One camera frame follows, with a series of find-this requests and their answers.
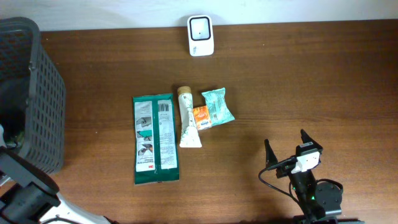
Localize white tube with tan cap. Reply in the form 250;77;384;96
177;86;202;148

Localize orange tissue packet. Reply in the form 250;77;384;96
193;106;212;130

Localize teal wet wipes pack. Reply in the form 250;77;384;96
202;88;235;126

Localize grey plastic mesh basket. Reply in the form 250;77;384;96
1;17;67;174

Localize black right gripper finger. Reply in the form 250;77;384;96
264;139;278;170
300;129;323;152

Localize white barcode scanner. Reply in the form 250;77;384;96
187;15;215;57

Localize right black cable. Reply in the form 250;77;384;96
257;156;345;205

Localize green 3M package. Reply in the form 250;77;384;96
132;93;180;185

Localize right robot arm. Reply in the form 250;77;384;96
258;130;362;224

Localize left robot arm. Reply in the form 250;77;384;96
1;124;113;223

